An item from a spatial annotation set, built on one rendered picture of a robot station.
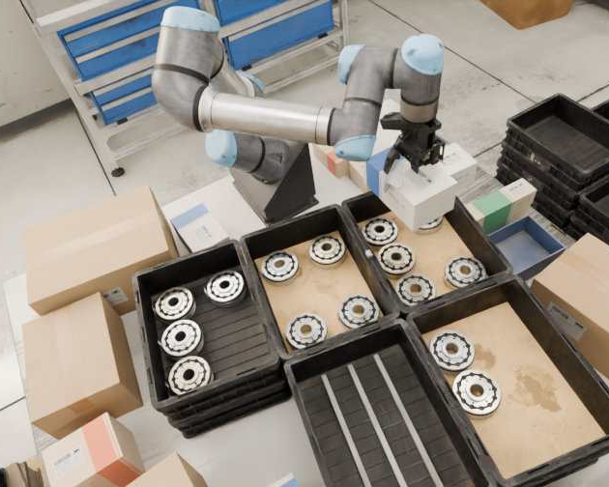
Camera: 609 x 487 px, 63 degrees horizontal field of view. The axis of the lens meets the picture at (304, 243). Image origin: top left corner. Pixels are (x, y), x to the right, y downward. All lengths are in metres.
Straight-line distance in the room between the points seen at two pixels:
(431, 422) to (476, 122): 2.26
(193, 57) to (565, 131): 1.71
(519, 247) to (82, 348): 1.27
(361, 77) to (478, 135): 2.14
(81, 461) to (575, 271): 1.26
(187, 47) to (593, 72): 2.97
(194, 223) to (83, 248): 0.34
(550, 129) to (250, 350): 1.63
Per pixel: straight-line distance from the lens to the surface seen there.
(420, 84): 0.99
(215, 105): 1.05
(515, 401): 1.25
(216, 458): 1.36
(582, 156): 2.31
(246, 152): 1.48
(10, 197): 3.52
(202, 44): 1.11
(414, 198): 1.14
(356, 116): 0.97
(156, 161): 3.24
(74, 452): 1.34
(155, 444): 1.43
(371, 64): 1.00
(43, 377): 1.45
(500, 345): 1.30
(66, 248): 1.62
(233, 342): 1.32
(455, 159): 1.74
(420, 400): 1.22
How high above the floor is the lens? 1.96
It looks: 51 degrees down
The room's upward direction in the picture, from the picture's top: 11 degrees counter-clockwise
